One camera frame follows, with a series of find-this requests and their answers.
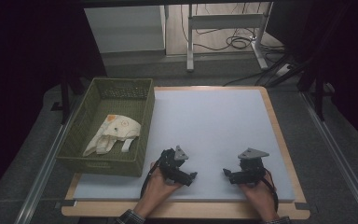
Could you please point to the person's right hand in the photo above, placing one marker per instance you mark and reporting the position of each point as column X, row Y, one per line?
column 259, row 196

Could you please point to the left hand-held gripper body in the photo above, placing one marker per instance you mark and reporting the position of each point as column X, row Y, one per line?
column 169, row 161

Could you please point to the white foam mat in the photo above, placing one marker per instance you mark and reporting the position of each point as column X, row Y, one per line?
column 214, row 124

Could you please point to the person's left hand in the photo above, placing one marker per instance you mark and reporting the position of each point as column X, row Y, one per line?
column 155, row 193

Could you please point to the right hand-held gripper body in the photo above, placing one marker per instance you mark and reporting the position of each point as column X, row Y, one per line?
column 251, row 166

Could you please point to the white cabinet panel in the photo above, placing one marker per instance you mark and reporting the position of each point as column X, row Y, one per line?
column 124, row 28

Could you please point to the cream printed baby garment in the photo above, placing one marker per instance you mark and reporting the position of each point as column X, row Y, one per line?
column 118, row 127

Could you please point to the black metal stand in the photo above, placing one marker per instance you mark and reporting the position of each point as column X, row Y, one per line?
column 64, row 99
column 319, row 96

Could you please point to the white power strip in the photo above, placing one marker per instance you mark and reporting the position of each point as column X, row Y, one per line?
column 283, row 70

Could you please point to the green plastic basket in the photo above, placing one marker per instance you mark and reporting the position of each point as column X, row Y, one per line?
column 84, row 130

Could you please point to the aluminium floor rail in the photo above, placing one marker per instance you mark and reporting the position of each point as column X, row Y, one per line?
column 43, row 174
column 338, row 155

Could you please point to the white desk frame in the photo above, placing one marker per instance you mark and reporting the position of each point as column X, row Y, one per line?
column 223, row 21

